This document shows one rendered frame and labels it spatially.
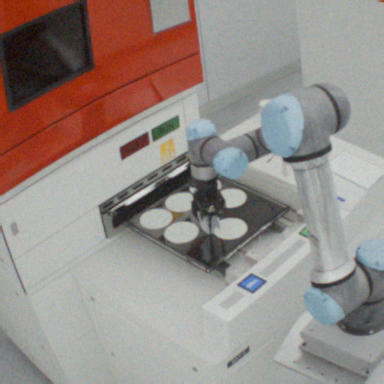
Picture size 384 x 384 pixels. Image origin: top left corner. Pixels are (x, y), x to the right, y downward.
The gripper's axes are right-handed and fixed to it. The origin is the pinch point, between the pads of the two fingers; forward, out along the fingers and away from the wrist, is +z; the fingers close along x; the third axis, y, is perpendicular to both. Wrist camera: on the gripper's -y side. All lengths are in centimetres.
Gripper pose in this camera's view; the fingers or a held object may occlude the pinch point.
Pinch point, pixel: (209, 228)
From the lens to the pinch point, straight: 183.8
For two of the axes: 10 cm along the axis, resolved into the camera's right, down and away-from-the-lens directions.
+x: 9.5, -2.4, 1.8
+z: 1.0, 8.2, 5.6
